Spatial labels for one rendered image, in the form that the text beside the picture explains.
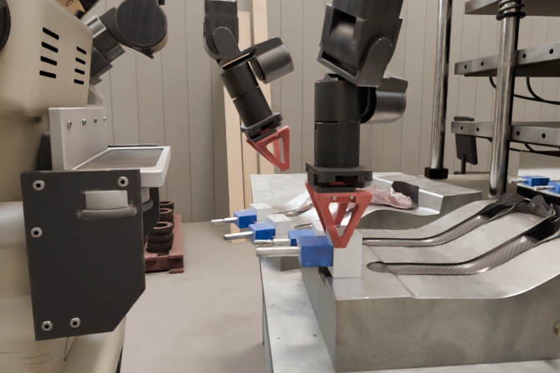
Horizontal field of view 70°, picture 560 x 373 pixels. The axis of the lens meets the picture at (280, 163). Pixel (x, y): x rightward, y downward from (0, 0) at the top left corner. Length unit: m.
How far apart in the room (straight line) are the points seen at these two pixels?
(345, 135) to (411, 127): 4.02
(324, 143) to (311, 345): 0.26
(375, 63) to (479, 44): 4.54
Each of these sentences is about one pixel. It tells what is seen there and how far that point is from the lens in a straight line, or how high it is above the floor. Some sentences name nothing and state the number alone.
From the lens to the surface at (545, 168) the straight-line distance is 1.44.
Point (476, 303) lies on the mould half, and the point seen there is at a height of 0.88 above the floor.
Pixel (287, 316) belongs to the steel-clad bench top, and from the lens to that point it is 0.62.
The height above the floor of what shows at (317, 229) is 0.92.
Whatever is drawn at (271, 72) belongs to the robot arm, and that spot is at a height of 1.16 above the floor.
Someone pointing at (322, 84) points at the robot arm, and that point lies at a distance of 0.49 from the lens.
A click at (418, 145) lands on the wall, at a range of 4.57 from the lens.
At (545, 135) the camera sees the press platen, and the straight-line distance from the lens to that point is 1.47.
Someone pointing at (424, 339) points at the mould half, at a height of 0.84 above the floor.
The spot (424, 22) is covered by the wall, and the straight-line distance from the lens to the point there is 4.63.
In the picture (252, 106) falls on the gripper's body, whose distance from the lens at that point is 0.72.
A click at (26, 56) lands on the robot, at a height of 1.15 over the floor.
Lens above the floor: 1.10
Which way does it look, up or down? 8 degrees down
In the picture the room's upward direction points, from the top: straight up
